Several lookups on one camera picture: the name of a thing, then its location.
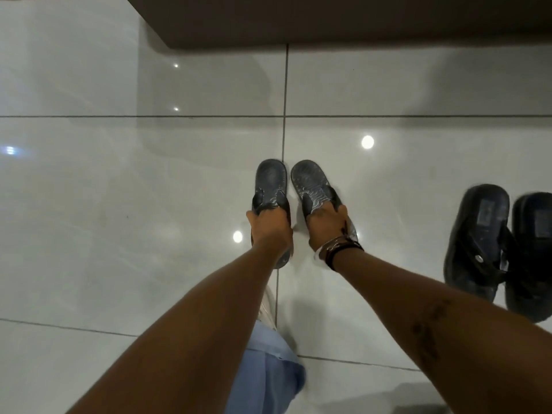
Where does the person's right hand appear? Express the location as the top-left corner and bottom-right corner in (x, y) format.
(306, 203), (349, 251)

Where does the black bracelet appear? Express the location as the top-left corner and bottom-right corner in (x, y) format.
(324, 241), (365, 272)

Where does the white cloth strip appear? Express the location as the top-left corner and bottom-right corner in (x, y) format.
(258, 284), (278, 331)

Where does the person's left forearm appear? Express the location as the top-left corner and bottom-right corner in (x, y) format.
(67, 246), (292, 414)

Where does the black thick-soled sandal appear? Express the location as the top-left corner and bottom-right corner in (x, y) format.
(443, 184), (515, 303)
(505, 192), (552, 324)

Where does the brown furniture base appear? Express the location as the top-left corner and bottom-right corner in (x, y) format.
(123, 0), (552, 51)

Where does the grey patterned sandal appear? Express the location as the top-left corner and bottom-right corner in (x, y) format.
(290, 160), (360, 244)
(251, 159), (294, 270)

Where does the silver bracelet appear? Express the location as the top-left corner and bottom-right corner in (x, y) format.
(318, 235), (355, 256)

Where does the person's right forearm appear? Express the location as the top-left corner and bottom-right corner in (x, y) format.
(331, 247), (552, 414)

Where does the person's light blue garment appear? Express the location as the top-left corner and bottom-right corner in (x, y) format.
(224, 321), (307, 414)

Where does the person's left hand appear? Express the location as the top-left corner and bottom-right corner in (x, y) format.
(246, 206), (294, 262)

